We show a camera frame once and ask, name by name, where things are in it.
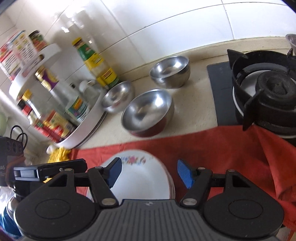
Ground fish soy sauce bottle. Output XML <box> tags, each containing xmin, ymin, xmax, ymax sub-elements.
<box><xmin>35</xmin><ymin>66</ymin><xmax>90</xmax><ymax>125</ymax></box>

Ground yellow chenille duster mitt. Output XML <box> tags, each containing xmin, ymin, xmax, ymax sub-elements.
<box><xmin>48</xmin><ymin>148</ymin><xmax>71</xmax><ymax>164</ymax></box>

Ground small steel bowl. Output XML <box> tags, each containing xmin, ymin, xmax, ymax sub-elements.
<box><xmin>101</xmin><ymin>81</ymin><xmax>135</xmax><ymax>113</ymax></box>

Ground red label sauce bottle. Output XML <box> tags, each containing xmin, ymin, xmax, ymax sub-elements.
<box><xmin>1</xmin><ymin>38</ymin><xmax>22</xmax><ymax>81</ymax></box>

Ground red cloth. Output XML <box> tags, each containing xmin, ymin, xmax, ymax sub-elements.
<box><xmin>70</xmin><ymin>126</ymin><xmax>295</xmax><ymax>230</ymax></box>

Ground white floral plate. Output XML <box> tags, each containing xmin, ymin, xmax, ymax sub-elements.
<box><xmin>101</xmin><ymin>150</ymin><xmax>175</xmax><ymax>203</ymax></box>

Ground black gas stove burner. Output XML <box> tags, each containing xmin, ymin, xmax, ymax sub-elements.
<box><xmin>207</xmin><ymin>48</ymin><xmax>296</xmax><ymax>140</ymax></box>

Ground green plastic cup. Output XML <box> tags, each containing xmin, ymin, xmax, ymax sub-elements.
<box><xmin>0</xmin><ymin>112</ymin><xmax>8</xmax><ymax>136</ymax></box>

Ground white duck figurine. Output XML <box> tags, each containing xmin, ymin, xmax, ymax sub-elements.
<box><xmin>46</xmin><ymin>145</ymin><xmax>57</xmax><ymax>155</ymax></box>

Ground large steel bowl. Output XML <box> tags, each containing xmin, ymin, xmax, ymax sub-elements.
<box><xmin>121</xmin><ymin>89</ymin><xmax>175</xmax><ymax>138</ymax></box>

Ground white rotating spice rack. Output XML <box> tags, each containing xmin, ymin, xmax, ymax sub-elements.
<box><xmin>9</xmin><ymin>44</ymin><xmax>107</xmax><ymax>149</ymax></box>

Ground black cables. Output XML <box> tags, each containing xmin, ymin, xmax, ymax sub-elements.
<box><xmin>9</xmin><ymin>124</ymin><xmax>28</xmax><ymax>151</ymax></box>

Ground green yellow oil bottle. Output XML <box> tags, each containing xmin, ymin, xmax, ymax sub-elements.
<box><xmin>72</xmin><ymin>38</ymin><xmax>119</xmax><ymax>90</ymax></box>

